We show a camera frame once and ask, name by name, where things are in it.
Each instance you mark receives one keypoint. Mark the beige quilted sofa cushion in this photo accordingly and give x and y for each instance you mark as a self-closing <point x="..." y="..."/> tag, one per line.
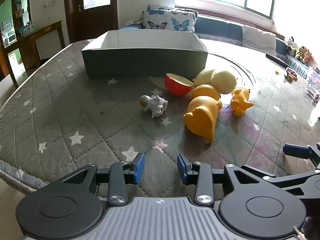
<point x="258" y="40"/>

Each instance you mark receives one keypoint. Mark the black white plush toy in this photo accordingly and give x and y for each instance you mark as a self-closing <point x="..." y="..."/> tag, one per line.
<point x="291" y="43"/>

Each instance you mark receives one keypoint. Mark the dark blue sofa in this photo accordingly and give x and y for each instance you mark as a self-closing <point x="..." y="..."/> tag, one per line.
<point x="220" y="27"/>

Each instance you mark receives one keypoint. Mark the brown wooden sideboard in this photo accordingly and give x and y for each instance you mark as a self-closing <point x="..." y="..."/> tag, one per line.
<point x="50" y="28"/>

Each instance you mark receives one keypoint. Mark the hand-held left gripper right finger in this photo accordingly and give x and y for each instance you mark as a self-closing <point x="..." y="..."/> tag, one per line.
<point x="182" y="168"/>

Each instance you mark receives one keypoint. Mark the colourful picture book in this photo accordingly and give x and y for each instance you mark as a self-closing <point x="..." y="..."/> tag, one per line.
<point x="313" y="82"/>

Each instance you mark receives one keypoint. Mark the glass pitcher and cups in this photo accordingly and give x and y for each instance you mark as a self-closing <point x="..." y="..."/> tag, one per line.
<point x="26" y="28"/>

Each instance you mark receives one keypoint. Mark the large butterfly print pillow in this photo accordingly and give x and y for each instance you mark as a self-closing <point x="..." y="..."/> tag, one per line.
<point x="170" y="21"/>

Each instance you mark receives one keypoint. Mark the white microwave oven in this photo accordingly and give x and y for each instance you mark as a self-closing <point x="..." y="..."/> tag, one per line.
<point x="11" y="38"/>

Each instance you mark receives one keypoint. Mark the small toy car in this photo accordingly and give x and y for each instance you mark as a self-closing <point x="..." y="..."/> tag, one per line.
<point x="290" y="75"/>

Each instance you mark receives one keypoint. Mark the brown wooden door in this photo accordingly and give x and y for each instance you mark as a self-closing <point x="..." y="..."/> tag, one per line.
<point x="100" y="22"/>

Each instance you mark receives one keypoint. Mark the dark wooden shelf cabinet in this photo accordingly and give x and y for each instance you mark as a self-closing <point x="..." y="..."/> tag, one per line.
<point x="17" y="7"/>

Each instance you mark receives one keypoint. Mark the white yellow carton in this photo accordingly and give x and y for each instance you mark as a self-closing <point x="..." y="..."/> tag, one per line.
<point x="13" y="60"/>

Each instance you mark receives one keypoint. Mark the colourful plush toys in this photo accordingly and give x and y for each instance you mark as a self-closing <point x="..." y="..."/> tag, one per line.
<point x="303" y="54"/>

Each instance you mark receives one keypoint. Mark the round orange rubber toy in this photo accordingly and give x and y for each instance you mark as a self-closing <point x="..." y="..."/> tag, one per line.
<point x="206" y="91"/>

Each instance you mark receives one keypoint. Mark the red toy apple half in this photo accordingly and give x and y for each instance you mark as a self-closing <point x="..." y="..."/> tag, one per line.
<point x="176" y="86"/>

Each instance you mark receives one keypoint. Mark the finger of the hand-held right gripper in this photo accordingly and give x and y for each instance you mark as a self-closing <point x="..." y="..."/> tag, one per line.
<point x="280" y="176"/>
<point x="296" y="151"/>

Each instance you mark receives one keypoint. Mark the small butterfly print pillow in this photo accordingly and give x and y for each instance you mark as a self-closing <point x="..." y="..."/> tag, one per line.
<point x="156" y="6"/>

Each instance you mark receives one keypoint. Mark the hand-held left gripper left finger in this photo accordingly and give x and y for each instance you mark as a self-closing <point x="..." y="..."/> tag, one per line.
<point x="138" y="167"/>

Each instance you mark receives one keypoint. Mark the black remote control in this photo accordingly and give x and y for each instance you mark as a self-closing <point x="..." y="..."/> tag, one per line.
<point x="277" y="60"/>

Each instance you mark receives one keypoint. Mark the large orange rubber duck toy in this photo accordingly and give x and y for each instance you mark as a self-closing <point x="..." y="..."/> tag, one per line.
<point x="202" y="115"/>

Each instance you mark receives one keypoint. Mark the white astronaut figurine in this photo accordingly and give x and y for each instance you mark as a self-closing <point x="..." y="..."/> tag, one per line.
<point x="156" y="103"/>

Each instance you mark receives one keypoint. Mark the blue sofa armrest cover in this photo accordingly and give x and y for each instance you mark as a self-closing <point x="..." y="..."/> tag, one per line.
<point x="131" y="26"/>

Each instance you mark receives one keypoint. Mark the yellow plush chick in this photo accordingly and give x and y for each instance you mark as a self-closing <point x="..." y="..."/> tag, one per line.
<point x="222" y="81"/>

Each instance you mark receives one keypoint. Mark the small orange animal toy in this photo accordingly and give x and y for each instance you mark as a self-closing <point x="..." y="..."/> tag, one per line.
<point x="240" y="101"/>

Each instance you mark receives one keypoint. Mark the grey cardboard box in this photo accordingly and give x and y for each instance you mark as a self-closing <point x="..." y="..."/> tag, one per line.
<point x="140" y="62"/>

